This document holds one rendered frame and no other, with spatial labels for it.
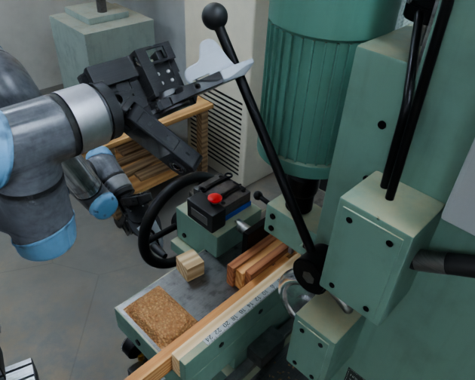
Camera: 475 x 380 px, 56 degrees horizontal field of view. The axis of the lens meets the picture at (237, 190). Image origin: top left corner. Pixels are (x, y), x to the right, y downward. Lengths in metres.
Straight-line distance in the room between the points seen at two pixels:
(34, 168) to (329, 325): 0.43
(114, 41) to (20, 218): 2.44
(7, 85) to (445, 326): 0.87
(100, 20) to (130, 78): 2.43
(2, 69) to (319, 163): 0.65
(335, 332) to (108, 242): 1.80
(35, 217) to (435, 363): 0.55
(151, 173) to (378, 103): 1.93
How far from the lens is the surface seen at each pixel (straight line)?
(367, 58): 0.58
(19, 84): 1.01
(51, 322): 2.08
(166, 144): 0.57
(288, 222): 0.83
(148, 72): 0.57
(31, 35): 3.78
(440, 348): 0.68
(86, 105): 0.52
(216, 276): 0.94
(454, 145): 0.52
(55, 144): 0.51
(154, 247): 1.25
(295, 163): 0.69
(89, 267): 2.24
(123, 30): 2.95
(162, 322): 0.84
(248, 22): 2.20
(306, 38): 0.61
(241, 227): 0.96
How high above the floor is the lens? 1.60
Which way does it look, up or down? 38 degrees down
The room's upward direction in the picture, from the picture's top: 3 degrees clockwise
